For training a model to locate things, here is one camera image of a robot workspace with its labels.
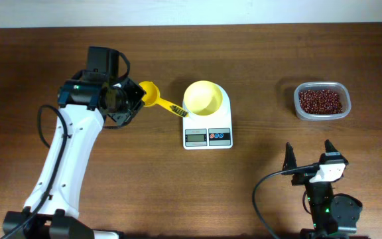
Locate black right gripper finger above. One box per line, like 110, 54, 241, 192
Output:
324, 139, 338, 153
282, 142, 297, 171

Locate yellow plastic measuring scoop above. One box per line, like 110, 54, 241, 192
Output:
139, 81, 189, 118

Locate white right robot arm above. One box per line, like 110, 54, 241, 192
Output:
282, 140, 363, 239

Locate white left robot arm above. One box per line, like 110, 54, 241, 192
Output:
3, 46, 146, 238

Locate yellow plastic bowl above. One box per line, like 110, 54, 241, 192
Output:
183, 80, 223, 116

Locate white digital kitchen scale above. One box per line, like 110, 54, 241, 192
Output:
182, 83, 233, 150

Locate red adzuki beans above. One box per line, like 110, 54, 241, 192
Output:
298, 90, 343, 115

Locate clear plastic food container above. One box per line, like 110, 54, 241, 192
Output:
293, 82, 351, 121

